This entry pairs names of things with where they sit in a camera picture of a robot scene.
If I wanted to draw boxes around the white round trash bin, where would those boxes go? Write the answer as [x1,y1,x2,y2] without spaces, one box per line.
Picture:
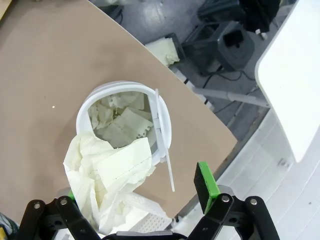
[75,80,176,193]

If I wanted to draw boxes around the large white desk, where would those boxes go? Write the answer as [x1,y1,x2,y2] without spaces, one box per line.
[186,0,320,163]

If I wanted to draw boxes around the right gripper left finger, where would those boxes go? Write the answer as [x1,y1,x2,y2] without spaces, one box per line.
[18,187,102,240]

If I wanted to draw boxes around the white box with foam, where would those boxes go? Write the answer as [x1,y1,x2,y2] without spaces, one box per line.
[144,33,186,67]

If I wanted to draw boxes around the crumpled paper scraps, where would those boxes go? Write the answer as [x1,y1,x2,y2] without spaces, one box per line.
[87,91,155,148]

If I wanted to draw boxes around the white perforated plastic basket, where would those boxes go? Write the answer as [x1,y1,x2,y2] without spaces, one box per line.
[99,191,173,235]

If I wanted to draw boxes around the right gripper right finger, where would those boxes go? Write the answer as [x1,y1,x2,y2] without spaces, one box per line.
[192,161,281,240]

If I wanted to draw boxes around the dark grey plastic stool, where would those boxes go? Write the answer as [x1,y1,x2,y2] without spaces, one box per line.
[182,21,256,76]

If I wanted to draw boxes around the white paper sheet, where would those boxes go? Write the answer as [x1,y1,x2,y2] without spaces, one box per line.
[62,132,156,235]

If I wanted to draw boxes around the white robot base platform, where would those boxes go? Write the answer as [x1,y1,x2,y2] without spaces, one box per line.
[174,109,320,240]

